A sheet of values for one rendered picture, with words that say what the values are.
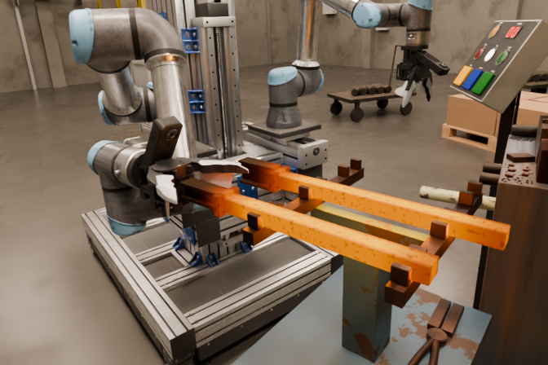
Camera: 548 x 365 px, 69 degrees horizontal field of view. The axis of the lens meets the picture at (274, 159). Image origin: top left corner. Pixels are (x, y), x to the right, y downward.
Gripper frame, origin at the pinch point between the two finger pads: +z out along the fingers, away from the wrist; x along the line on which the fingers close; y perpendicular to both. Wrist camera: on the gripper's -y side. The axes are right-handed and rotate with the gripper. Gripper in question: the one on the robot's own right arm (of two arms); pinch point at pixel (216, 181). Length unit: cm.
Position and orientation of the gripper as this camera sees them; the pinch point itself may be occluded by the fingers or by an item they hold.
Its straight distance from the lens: 62.4
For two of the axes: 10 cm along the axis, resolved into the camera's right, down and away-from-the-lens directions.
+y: 0.4, 9.5, 3.2
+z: 7.7, 1.7, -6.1
